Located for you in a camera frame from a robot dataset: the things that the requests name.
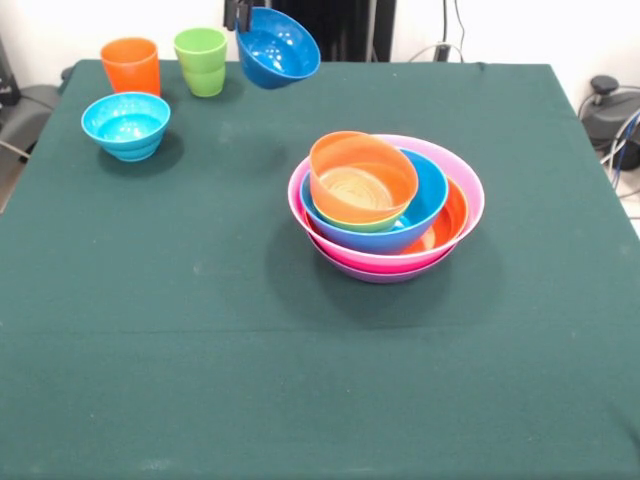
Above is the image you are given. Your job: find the orange plastic cup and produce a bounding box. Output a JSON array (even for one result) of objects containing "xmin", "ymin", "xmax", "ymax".
[{"xmin": 100, "ymin": 37, "xmax": 162, "ymax": 98}]

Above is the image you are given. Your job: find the bundle of cables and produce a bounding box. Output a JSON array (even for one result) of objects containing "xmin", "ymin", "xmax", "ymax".
[{"xmin": 599, "ymin": 107, "xmax": 640, "ymax": 221}]

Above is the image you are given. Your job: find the green plastic cup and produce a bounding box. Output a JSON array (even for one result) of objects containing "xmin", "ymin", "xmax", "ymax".
[{"xmin": 173, "ymin": 27, "xmax": 229, "ymax": 99}]

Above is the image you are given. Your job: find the dark green tablecloth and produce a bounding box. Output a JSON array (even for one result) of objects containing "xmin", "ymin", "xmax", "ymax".
[{"xmin": 0, "ymin": 58, "xmax": 640, "ymax": 480}]

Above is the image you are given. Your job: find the light blue small bowl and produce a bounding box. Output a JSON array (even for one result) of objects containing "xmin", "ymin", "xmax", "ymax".
[{"xmin": 80, "ymin": 92, "xmax": 172, "ymax": 163}]

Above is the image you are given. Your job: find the black floor stand base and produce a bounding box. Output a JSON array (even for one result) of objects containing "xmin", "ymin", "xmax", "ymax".
[
  {"xmin": 578, "ymin": 74, "xmax": 640, "ymax": 149},
  {"xmin": 0, "ymin": 64, "xmax": 74, "ymax": 171}
]

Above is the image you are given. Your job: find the dark blue small bowl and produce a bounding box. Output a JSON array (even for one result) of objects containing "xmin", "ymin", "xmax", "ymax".
[{"xmin": 234, "ymin": 6, "xmax": 322, "ymax": 91}]

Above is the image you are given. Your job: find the orange medium bowl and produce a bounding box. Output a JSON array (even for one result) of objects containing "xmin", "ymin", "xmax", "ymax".
[{"xmin": 402, "ymin": 177, "xmax": 470, "ymax": 257}]

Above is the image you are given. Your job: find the green small bowl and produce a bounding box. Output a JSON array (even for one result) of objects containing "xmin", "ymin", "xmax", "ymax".
[{"xmin": 315, "ymin": 202, "xmax": 409, "ymax": 234}]

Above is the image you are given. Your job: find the orange small bowl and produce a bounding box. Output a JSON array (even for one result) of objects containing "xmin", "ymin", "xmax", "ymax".
[{"xmin": 308, "ymin": 130, "xmax": 420, "ymax": 225}]

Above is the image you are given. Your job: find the pink large bowl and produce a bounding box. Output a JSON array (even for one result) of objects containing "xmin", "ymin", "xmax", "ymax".
[{"xmin": 287, "ymin": 133, "xmax": 486, "ymax": 274}]

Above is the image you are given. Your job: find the blue medium bowl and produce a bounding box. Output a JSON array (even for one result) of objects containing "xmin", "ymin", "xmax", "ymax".
[{"xmin": 299, "ymin": 148, "xmax": 450, "ymax": 255}]

